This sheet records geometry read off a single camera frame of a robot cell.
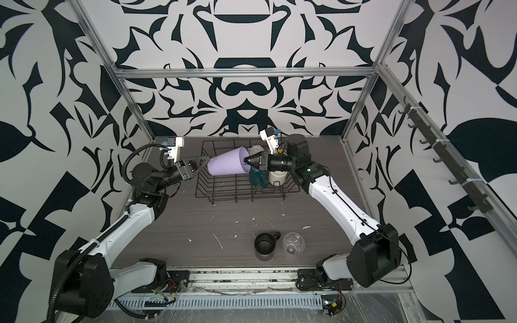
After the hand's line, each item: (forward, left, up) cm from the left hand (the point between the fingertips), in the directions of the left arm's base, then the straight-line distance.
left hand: (210, 155), depth 65 cm
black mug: (-18, -17, -35) cm, 43 cm away
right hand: (0, -11, -3) cm, 12 cm away
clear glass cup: (-18, -29, -36) cm, 49 cm away
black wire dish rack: (+8, -5, -35) cm, 36 cm away
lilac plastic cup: (-2, -7, -2) cm, 7 cm away
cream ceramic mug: (+20, -14, -20) cm, 32 cm away
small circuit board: (-38, -40, -37) cm, 66 cm away
